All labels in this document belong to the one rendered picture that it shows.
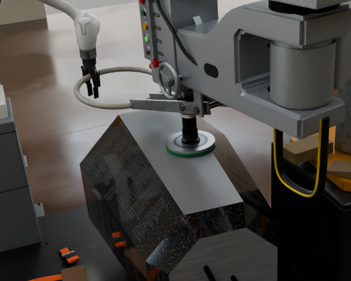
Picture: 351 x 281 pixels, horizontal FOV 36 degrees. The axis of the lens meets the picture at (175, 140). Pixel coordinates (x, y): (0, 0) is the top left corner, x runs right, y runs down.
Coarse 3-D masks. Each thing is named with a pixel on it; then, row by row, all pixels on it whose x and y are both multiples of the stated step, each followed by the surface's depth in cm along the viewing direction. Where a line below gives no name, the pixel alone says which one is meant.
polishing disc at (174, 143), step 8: (176, 136) 241; (200, 136) 239; (208, 136) 238; (168, 144) 234; (176, 144) 234; (184, 144) 233; (192, 144) 232; (200, 144) 232; (208, 144) 231; (176, 152) 229; (184, 152) 227; (192, 152) 227; (200, 152) 228
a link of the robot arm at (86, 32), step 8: (80, 24) 278; (88, 24) 278; (80, 32) 279; (88, 32) 279; (96, 32) 287; (80, 40) 281; (88, 40) 281; (96, 40) 287; (80, 48) 285; (88, 48) 283
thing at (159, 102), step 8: (152, 96) 266; (160, 96) 259; (136, 104) 258; (144, 104) 251; (152, 104) 244; (160, 104) 237; (168, 104) 231; (176, 104) 225; (184, 104) 219; (192, 104) 213; (208, 104) 205; (216, 104) 209; (224, 104) 214; (176, 112) 227; (184, 112) 221; (192, 112) 215; (208, 112) 205
